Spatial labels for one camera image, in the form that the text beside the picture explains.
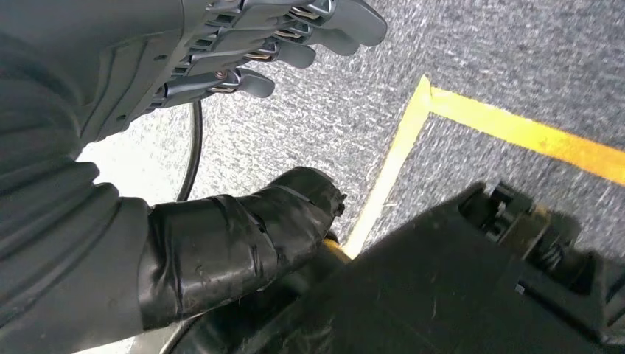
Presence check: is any black cable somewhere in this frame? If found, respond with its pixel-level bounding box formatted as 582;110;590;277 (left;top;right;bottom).
158;100;204;354

